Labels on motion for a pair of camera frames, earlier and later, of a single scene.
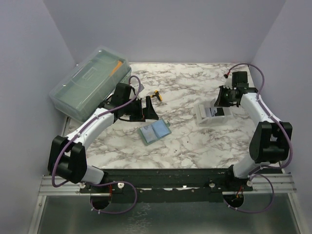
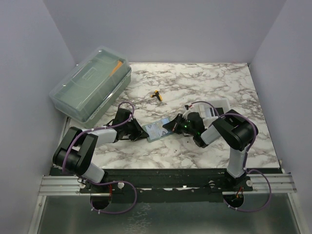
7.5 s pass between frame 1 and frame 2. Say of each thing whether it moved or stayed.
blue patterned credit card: moved
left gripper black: moved
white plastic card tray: stayed
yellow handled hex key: stayed
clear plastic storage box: stayed
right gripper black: moved
